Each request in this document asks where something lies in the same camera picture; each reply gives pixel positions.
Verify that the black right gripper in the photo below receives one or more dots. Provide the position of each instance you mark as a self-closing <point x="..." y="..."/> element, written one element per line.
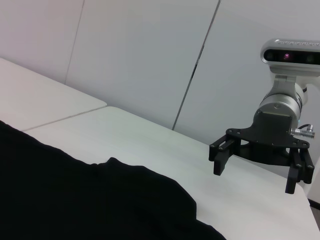
<point x="270" y="140"/>

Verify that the black t-shirt with FREE print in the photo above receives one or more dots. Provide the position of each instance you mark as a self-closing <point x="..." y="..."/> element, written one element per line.
<point x="75" y="200"/>

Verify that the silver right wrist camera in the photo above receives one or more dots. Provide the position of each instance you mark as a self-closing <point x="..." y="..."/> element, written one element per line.
<point x="287" y="56"/>

